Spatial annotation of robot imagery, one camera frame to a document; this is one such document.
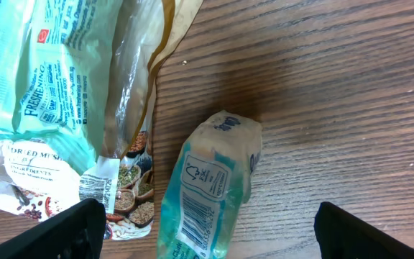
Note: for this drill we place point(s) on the teal snack packet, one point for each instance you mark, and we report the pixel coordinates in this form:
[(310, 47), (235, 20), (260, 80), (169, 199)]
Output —
[(55, 58)]

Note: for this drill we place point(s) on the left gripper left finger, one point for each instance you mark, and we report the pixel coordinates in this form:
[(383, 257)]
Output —
[(77, 232)]

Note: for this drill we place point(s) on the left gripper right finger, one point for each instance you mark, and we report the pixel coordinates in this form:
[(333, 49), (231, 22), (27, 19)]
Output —
[(341, 235)]

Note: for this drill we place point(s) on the teal white tissue pack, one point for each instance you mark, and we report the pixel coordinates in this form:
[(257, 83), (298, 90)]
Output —
[(209, 183)]

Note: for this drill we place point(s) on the brown white snack wrapper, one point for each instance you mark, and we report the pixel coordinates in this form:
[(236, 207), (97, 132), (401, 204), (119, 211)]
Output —
[(36, 183)]

